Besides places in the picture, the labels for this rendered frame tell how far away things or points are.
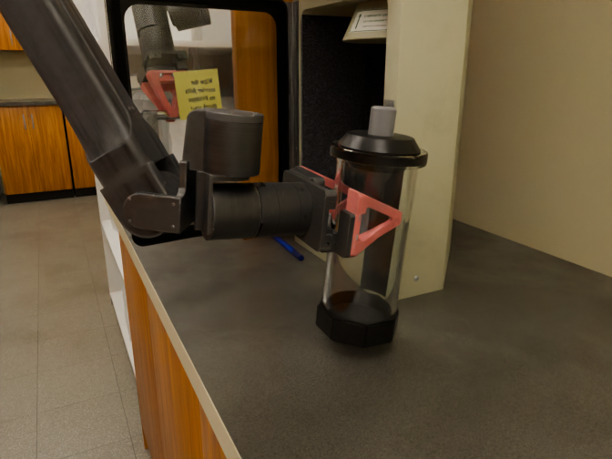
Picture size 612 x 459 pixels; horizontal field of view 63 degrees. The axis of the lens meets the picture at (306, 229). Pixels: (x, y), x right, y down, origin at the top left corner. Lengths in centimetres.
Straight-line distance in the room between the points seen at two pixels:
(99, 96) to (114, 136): 4
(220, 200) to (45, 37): 21
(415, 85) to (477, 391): 39
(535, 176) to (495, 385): 57
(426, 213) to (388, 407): 32
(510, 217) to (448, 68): 48
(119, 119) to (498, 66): 84
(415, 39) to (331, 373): 43
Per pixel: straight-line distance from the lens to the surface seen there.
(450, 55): 75
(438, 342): 68
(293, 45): 97
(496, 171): 116
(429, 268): 80
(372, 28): 80
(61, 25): 53
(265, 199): 50
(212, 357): 64
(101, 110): 51
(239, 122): 47
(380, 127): 56
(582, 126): 103
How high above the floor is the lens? 128
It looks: 18 degrees down
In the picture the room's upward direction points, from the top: straight up
